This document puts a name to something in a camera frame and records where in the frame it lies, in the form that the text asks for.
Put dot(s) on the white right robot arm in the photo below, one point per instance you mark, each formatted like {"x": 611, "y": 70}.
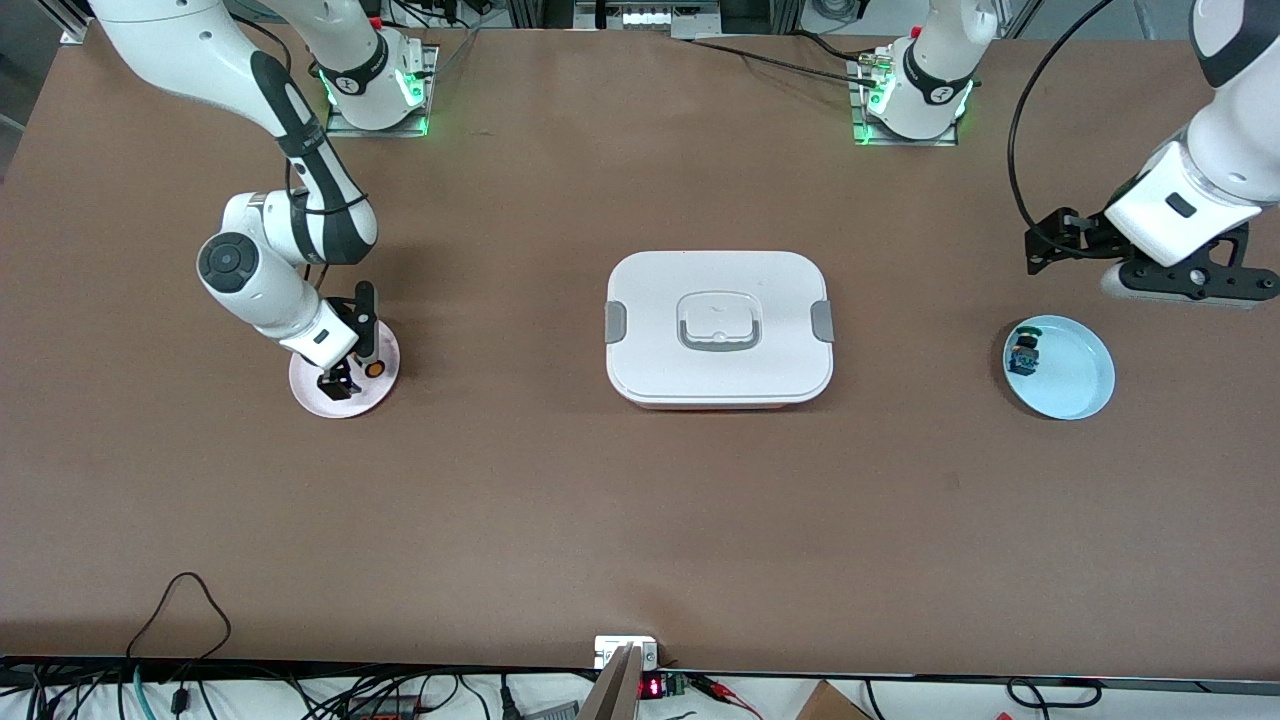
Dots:
{"x": 250, "y": 290}

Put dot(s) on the green blue push-button switch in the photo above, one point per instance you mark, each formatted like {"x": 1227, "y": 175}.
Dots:
{"x": 1023, "y": 352}

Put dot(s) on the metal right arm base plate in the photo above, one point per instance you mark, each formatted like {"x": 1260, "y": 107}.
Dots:
{"x": 425, "y": 90}

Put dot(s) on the light blue round plate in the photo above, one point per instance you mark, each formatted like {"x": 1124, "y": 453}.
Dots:
{"x": 1075, "y": 375}

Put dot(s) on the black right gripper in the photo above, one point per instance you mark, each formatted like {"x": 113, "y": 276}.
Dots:
{"x": 340, "y": 381}

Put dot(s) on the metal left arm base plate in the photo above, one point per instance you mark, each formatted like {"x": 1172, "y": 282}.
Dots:
{"x": 858, "y": 110}

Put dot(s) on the small white socket box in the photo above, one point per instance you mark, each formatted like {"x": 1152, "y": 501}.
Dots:
{"x": 610, "y": 647}

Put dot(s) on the grey angled bar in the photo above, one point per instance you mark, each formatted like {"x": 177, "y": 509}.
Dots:
{"x": 615, "y": 690}

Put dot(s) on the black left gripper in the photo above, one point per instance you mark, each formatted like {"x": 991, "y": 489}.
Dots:
{"x": 1091, "y": 237}

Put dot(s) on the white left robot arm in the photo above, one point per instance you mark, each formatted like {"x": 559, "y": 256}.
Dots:
{"x": 1190, "y": 180}

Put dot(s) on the white power strip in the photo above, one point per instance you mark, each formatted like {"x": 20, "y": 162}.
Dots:
{"x": 650, "y": 17}

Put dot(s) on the pink round plate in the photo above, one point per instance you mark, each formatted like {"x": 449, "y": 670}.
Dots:
{"x": 375, "y": 395}

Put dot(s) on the white lunch box grey clips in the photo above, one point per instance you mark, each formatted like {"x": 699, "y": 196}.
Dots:
{"x": 660, "y": 370}

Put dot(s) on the orange push-button switch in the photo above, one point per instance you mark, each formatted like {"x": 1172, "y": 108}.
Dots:
{"x": 374, "y": 369}

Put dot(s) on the brown cardboard piece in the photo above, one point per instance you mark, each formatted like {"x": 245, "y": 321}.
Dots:
{"x": 830, "y": 705}

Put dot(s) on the red digit display module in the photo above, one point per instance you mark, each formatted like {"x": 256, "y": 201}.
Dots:
{"x": 652, "y": 687}

